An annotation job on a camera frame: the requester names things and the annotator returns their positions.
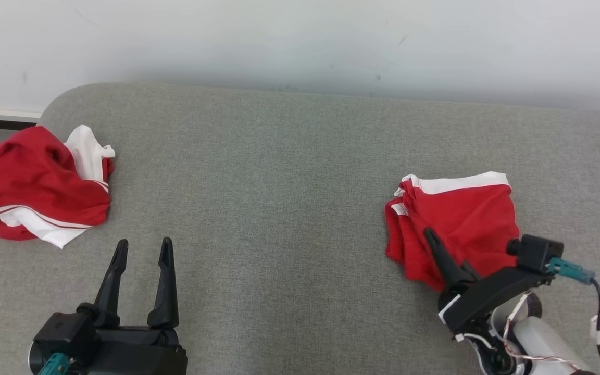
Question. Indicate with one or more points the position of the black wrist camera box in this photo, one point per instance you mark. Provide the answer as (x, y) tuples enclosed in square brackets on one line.
[(65, 333), (537, 252)]

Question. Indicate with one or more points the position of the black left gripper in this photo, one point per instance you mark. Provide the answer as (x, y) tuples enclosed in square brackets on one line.
[(138, 354)]

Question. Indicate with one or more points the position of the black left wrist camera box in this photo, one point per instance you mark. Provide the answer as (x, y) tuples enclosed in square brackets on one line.
[(65, 333)]

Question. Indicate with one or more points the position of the red shorts white side stripe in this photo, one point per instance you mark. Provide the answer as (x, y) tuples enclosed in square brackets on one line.
[(466, 219)]

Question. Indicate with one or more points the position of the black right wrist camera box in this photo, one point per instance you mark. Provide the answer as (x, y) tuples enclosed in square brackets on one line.
[(537, 252)]

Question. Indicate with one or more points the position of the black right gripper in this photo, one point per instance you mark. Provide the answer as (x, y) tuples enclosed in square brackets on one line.
[(492, 297)]

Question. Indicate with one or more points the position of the red basketball jersey number 23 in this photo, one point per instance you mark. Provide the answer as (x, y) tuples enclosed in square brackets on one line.
[(29, 182)]

